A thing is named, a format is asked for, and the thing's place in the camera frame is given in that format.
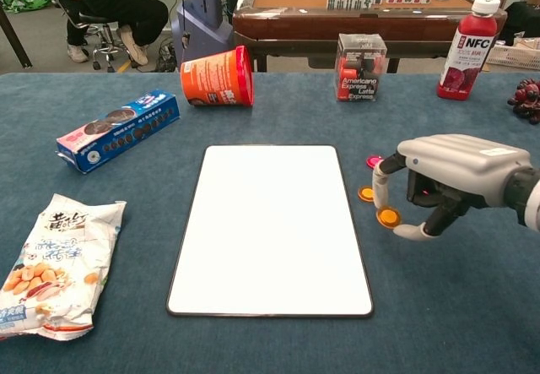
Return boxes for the right robot hand silver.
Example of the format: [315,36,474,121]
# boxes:
[370,133,533,242]

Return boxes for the white rectangular board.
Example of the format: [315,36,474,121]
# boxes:
[165,144,375,319]

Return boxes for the dark red grape bunch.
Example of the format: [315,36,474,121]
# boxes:
[506,78,540,126]

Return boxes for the red NFC juice bottle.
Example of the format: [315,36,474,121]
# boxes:
[435,0,502,101]

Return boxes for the white plastic basket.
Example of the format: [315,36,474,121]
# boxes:
[484,42,540,72]

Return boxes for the clear coffee capsule box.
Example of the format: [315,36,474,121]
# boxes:
[333,32,388,103]

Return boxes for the black bag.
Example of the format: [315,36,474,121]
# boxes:
[501,1,540,46]

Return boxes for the blue table cloth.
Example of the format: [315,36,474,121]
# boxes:
[0,72,540,374]

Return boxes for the mahjong tile row bamboo faces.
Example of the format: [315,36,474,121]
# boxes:
[327,0,375,11]

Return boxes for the brown mahjong table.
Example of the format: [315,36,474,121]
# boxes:
[231,0,507,74]

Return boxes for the orange instant noodle cup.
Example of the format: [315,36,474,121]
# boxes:
[179,45,255,108]

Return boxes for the blue grey machine base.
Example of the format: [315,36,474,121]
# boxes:
[170,0,235,67]

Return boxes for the blue pink cookie box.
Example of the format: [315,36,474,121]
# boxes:
[55,89,181,176]

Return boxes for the seated person in black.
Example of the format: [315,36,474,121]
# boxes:
[31,0,170,67]

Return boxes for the black office chair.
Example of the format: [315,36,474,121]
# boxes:
[41,0,127,73]

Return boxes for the white peanut snack bag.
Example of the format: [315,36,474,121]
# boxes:
[0,192,127,342]

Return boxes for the black metal leg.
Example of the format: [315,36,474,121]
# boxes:
[0,6,34,70]

